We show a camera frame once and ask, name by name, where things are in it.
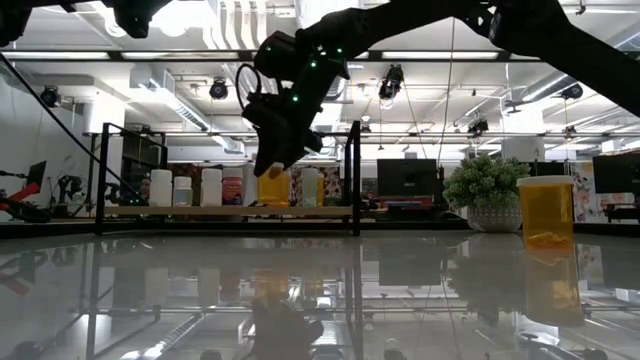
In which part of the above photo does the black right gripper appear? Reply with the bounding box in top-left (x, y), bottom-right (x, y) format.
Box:
top-left (252, 74), bottom-right (327, 178)

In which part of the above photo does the pink bottle white cap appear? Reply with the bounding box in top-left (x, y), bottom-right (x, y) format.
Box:
top-left (221, 167), bottom-right (245, 207)

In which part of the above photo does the tall white bottle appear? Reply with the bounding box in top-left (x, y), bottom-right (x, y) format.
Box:
top-left (200, 168), bottom-right (224, 208)
top-left (149, 168), bottom-right (174, 208)

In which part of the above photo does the small translucent bottle white cap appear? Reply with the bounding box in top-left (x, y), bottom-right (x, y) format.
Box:
top-left (172, 175), bottom-right (194, 208)

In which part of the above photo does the wide orange pill bottle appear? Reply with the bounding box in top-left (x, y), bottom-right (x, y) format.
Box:
top-left (516, 175), bottom-right (575, 250)

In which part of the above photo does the black monitor screen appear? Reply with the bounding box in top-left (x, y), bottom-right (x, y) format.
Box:
top-left (376, 158), bottom-right (439, 199)
top-left (592, 151), bottom-right (640, 195)

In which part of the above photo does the dark equipment rack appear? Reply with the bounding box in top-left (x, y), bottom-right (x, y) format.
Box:
top-left (121, 130), bottom-right (169, 206)

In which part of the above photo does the green potted plant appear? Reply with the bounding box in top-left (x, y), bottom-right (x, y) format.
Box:
top-left (442, 153), bottom-right (532, 234)

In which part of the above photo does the black laptop screen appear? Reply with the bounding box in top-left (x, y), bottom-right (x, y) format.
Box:
top-left (25, 160), bottom-right (48, 189)

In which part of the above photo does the black cabinet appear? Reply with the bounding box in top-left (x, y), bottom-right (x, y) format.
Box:
top-left (530, 160), bottom-right (569, 177)

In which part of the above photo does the floral print panel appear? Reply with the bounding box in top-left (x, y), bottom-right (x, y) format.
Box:
top-left (569, 160), bottom-right (636, 224)

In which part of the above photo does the dark desk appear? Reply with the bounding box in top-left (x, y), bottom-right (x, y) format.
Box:
top-left (602, 202), bottom-right (640, 224)

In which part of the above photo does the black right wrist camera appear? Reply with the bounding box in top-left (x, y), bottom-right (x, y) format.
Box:
top-left (241, 97), bottom-right (282, 134)

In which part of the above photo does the black looped cable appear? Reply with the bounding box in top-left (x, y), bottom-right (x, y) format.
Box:
top-left (234, 61), bottom-right (265, 113)

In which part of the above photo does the black shelf frame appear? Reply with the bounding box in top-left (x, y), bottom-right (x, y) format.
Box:
top-left (93, 119), bottom-right (362, 237)

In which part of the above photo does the thin black cable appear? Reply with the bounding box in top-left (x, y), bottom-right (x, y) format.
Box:
top-left (0, 52), bottom-right (150, 205)

